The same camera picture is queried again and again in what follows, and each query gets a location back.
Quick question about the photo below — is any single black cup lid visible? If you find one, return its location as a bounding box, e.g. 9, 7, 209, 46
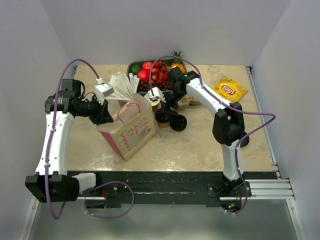
240, 131, 250, 148

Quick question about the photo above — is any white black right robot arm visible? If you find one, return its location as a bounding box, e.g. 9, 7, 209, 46
155, 68, 245, 197

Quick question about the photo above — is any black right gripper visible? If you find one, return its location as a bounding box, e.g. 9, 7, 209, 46
158, 88, 186, 121

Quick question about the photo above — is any pink white paper bag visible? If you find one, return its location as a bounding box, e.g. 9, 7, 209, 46
97, 93, 156, 161

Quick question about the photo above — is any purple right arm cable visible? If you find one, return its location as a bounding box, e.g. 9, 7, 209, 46
148, 55, 277, 216

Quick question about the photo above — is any purple grape bunch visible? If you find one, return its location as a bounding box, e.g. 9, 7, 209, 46
136, 81, 174, 93

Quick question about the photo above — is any remaining pulp carrier stack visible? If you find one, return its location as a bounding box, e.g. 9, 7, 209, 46
177, 94, 201, 110

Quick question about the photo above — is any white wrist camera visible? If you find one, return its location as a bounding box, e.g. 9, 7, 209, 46
148, 87, 166, 102
94, 77, 114, 105

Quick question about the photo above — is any green lime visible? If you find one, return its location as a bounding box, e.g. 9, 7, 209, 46
130, 64, 141, 75

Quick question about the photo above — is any red cherry cluster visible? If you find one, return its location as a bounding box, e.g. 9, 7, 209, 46
151, 61, 169, 83

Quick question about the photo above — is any orange pineapple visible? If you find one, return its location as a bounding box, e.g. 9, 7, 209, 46
169, 50, 187, 73

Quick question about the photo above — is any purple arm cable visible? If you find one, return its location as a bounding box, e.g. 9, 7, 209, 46
148, 55, 277, 216
44, 58, 103, 220

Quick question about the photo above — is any dark green fruit tray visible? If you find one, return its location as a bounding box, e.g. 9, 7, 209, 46
126, 58, 172, 96

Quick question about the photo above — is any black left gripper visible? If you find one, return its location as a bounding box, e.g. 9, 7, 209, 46
76, 94, 114, 125

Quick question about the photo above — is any grey metal straw holder cup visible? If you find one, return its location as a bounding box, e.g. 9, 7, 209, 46
118, 100, 129, 108

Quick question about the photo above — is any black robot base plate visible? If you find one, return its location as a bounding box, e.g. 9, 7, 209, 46
67, 170, 278, 209

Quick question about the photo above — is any black coffee cup lid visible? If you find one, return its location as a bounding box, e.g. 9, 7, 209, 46
154, 108, 174, 124

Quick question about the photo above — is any yellow chips bag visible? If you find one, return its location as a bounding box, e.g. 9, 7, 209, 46
213, 76, 248, 103

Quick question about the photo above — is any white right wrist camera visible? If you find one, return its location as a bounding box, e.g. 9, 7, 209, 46
148, 87, 166, 102

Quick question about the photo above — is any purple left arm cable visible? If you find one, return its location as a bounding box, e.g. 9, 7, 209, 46
44, 58, 103, 220

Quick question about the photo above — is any brown paper coffee cup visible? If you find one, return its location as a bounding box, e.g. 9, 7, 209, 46
157, 121, 170, 128

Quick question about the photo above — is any white wrapped straw bundle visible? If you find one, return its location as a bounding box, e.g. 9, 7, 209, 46
106, 72, 140, 102

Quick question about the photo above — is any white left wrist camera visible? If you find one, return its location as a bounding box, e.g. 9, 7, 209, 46
94, 77, 114, 105

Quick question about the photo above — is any black cup lid stack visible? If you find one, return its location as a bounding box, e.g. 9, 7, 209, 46
170, 114, 188, 132

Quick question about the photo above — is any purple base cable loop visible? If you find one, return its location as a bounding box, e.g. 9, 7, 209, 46
84, 180, 135, 220

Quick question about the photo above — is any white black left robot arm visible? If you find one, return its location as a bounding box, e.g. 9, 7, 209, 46
25, 79, 114, 203

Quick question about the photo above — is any red apple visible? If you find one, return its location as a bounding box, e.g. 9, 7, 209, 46
141, 61, 153, 73
137, 69, 150, 83

